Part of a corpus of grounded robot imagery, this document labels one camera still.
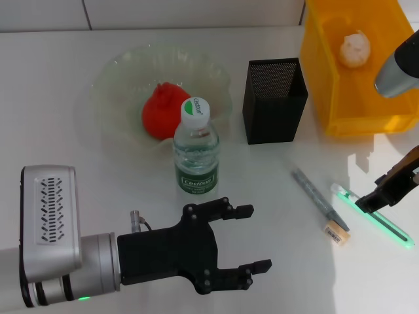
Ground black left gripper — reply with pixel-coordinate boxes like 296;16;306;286
117;197;272;295

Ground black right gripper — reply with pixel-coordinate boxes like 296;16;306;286
355;145;419;214

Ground green white utility knife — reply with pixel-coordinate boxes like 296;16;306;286
329;182;415;251

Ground small tan eraser block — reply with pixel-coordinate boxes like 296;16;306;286
324;220;352;247

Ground grey pen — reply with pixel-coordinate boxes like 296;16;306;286
292;168;350;232

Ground clear green-label water bottle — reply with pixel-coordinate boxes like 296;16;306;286
172;97;219;196

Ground white paper ball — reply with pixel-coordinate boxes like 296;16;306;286
339;29;372;69

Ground black mesh pen holder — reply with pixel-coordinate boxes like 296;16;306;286
242;58;309;145

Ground green glass fruit plate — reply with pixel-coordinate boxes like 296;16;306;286
90;44;234;155

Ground yellow plastic bin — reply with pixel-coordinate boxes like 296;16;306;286
300;0;419;137

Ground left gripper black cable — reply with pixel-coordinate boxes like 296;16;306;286
130;210;152;234

